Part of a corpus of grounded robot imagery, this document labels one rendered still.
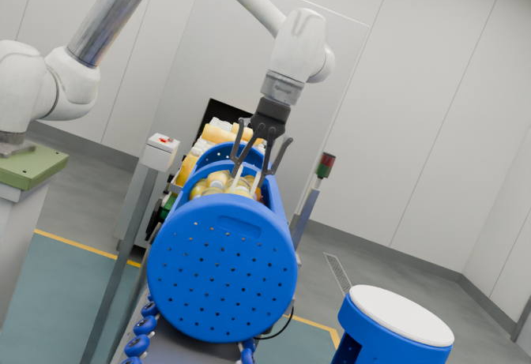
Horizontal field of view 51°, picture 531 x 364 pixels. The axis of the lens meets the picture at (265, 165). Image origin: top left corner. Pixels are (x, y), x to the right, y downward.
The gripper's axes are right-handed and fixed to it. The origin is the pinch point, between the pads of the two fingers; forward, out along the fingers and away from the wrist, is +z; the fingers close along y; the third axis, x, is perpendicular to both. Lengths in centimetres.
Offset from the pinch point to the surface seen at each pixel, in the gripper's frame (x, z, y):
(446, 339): -4, 18, 58
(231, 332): -26.9, 22.8, 5.7
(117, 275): 86, 69, -27
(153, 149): 78, 15, -30
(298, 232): 103, 32, 37
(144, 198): 86, 36, -27
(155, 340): -27.4, 29.1, -7.4
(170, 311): -26.8, 22.9, -6.7
